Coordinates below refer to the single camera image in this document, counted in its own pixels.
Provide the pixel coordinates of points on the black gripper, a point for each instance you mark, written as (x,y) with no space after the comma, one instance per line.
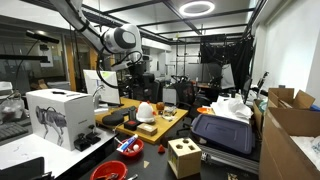
(137,69)

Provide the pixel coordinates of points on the blue toothpaste tube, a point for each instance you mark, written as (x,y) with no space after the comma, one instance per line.
(128,142)

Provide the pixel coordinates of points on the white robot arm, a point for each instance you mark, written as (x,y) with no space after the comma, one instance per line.
(116,36)

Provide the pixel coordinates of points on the orange bowl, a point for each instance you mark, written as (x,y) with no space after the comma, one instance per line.
(203,110)

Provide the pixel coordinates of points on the red bowl with white ball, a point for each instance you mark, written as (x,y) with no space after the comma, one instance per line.
(133,152)

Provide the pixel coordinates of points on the red bowl with pliers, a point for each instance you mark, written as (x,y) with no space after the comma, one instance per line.
(106,168)

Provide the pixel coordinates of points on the white backed monitor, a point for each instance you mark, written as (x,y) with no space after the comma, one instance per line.
(106,88)

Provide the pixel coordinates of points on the brown round ball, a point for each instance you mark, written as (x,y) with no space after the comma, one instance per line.
(160,106)

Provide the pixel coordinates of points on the white plush with red horns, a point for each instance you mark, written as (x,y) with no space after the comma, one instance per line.
(145,113)

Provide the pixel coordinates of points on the black mesh office chair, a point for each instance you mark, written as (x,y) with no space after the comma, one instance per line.
(185,95)

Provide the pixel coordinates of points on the clear plastic container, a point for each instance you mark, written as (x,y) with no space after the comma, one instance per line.
(169,113)

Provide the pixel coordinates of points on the black wrist rest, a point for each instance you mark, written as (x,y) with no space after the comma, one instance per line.
(113,118)

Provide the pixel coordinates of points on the small labelled cardboard box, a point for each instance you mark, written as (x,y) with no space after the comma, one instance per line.
(147,129)

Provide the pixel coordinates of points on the small white ball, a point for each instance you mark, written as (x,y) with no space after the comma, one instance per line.
(136,147)

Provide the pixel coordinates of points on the black clamp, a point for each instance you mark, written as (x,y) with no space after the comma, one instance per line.
(93,136)
(81,142)

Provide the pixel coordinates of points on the small red block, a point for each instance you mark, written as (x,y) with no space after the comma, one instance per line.
(161,149)

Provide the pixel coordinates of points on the white box with robot dog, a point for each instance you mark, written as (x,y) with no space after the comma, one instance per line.
(63,116)

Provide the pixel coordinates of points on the white reflector panel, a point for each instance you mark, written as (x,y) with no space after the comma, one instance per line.
(228,76)

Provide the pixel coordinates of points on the tan triangle piece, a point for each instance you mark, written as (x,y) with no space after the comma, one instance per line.
(146,164)

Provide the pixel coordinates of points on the black curtain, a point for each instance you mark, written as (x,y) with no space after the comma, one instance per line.
(233,53)

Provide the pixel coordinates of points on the wooden shape sorter box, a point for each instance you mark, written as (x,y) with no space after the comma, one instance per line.
(184,158)

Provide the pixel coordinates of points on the pile of white papers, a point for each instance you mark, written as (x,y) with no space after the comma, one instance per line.
(231,108)

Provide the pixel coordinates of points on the dark blue bin lid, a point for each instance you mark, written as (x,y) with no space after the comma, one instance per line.
(223,133)

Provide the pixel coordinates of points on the computer monitor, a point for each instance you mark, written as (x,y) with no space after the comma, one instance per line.
(246,90)

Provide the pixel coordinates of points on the white side table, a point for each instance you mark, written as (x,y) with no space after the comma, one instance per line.
(40,155)

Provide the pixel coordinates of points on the dark grey keyboard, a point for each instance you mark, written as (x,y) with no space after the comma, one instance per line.
(11,130)

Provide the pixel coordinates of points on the small open cardboard box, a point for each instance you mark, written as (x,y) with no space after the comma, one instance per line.
(286,96)

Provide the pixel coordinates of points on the large cardboard box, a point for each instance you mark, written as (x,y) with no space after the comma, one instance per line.
(283,150)

